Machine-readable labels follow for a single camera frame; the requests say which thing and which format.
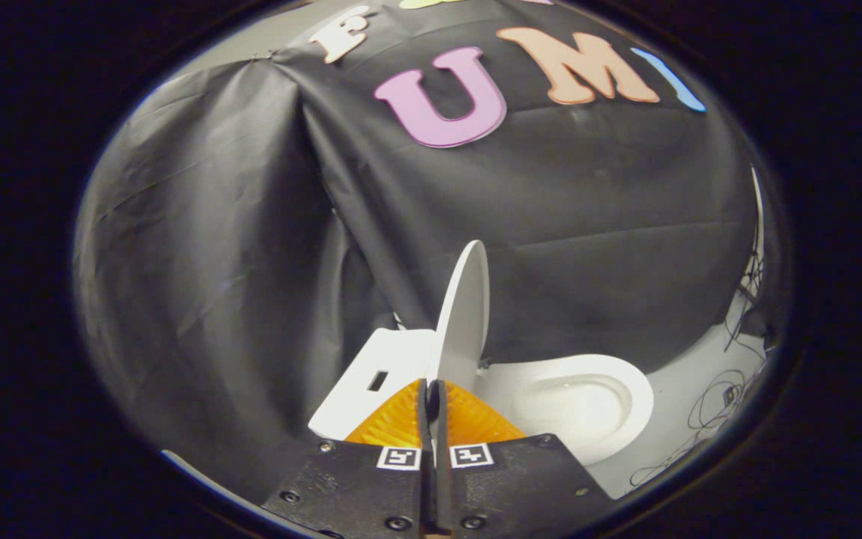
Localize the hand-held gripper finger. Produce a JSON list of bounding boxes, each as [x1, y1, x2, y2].
[[431, 380, 619, 539], [260, 378, 432, 539]]

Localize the white toilet lid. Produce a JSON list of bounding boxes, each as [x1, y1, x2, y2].
[[435, 240, 491, 399]]

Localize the white toilet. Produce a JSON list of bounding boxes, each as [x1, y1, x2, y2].
[[308, 328, 655, 466]]

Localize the black backdrop cloth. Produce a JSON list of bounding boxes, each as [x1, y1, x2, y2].
[[74, 0, 772, 495]]

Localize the black tripod stand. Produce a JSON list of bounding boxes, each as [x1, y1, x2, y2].
[[727, 165, 770, 353]]

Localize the thin floor cables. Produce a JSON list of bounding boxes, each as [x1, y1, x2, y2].
[[629, 367, 767, 487]]

